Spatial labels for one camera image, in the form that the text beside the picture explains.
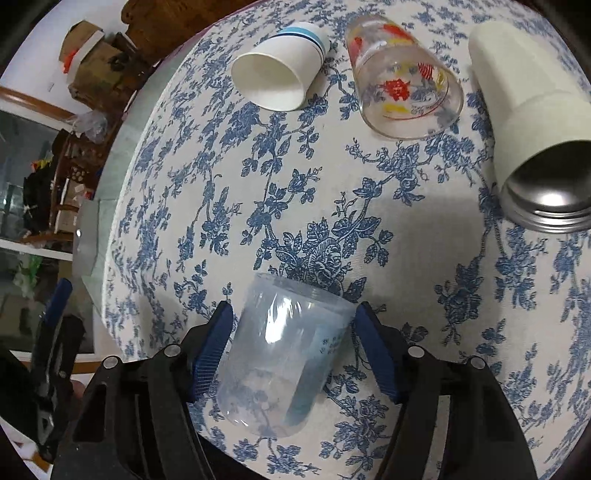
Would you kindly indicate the glass cup with red flowers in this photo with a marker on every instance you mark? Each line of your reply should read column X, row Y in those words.
column 404, row 91

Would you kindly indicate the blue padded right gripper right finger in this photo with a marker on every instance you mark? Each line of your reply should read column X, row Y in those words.
column 411, row 378

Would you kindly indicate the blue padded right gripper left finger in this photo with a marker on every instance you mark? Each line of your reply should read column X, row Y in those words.
column 177, row 375

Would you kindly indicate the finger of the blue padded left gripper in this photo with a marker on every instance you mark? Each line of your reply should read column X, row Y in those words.
column 58, row 302

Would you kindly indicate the small wooden chair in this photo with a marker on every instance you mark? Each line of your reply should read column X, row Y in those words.
column 74, row 184

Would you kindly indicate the clear plastic cup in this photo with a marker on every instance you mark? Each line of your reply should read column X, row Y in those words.
column 287, row 338

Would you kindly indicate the white paper cup blue stripes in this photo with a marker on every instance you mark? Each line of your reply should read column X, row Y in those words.
column 277, row 73

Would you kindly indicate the carved wooden sofa bench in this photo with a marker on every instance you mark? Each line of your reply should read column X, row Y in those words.
column 158, row 27

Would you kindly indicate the blue floral tablecloth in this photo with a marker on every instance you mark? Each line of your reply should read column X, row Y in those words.
column 219, row 190

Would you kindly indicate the cream steel thermos cup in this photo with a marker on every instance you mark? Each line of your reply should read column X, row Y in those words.
column 540, row 119

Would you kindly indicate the stacked cardboard boxes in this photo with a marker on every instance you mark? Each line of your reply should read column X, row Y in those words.
column 102, row 72

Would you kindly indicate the wooden framed glass door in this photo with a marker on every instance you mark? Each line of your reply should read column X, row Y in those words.
column 24, row 142

